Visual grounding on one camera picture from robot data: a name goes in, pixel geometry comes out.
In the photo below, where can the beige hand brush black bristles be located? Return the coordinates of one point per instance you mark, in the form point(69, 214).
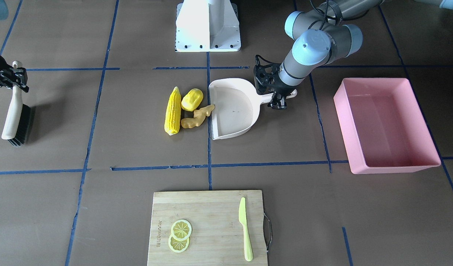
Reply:
point(18, 119)

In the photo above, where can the green plastic knife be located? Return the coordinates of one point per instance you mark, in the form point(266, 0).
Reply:
point(242, 217)

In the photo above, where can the yellow toy potato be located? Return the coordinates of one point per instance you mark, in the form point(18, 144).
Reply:
point(192, 100)

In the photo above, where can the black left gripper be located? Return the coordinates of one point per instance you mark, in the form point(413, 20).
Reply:
point(280, 89)

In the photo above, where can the pink plastic bin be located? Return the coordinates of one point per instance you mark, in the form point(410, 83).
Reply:
point(382, 126)

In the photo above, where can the bamboo cutting board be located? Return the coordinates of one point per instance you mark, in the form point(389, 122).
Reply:
point(217, 234)

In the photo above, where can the beige plastic dustpan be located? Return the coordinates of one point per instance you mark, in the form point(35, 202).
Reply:
point(237, 106)

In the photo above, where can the yellow toy corn cob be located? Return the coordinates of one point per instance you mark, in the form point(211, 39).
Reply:
point(172, 121)

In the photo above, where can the white pedestal column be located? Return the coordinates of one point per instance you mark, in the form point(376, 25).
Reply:
point(207, 26)

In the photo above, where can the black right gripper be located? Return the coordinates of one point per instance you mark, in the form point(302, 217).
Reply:
point(1, 77)

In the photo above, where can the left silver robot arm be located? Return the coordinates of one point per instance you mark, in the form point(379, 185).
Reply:
point(324, 35)

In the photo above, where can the tan toy ginger root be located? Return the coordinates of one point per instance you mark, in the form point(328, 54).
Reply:
point(198, 117)

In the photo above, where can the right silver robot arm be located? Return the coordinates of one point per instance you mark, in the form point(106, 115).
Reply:
point(4, 65)

